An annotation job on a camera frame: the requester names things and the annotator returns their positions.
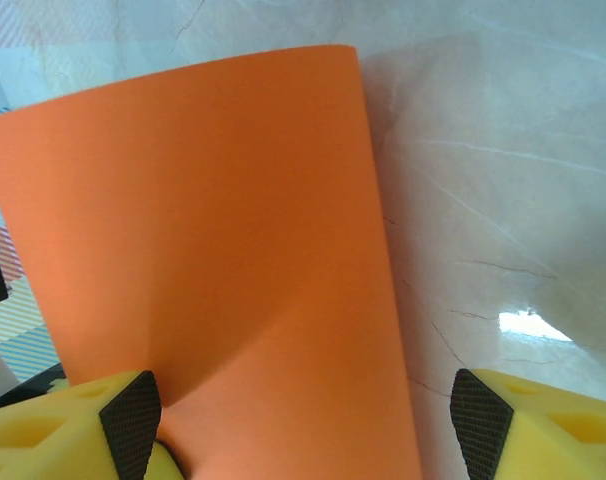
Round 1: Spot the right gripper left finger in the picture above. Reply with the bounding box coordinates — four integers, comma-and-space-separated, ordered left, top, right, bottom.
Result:
0, 369, 184, 480

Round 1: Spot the orange paper sheet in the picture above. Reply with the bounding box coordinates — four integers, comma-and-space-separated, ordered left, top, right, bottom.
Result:
0, 43, 425, 480

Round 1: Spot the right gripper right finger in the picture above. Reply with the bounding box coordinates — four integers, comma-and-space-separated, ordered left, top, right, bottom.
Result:
450, 368, 606, 480

